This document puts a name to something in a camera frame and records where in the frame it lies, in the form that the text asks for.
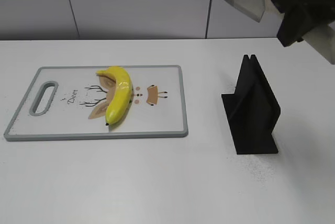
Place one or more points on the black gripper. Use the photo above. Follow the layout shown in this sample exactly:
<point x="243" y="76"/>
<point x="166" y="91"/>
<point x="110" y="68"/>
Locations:
<point x="301" y="16"/>

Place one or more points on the white-handled cleaver knife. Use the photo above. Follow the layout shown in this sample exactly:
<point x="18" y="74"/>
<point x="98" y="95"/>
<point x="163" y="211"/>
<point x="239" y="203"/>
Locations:
<point x="321" y="38"/>

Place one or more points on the yellow plastic banana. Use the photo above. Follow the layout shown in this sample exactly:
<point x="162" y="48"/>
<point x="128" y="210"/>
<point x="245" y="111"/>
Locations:
<point x="122" y="95"/>

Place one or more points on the black knife stand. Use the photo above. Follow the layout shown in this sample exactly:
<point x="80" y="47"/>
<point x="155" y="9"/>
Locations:
<point x="252" y="110"/>

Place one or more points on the white grey-rimmed cutting board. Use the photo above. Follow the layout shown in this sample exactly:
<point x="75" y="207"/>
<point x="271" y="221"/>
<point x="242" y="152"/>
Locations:
<point x="69" y="103"/>

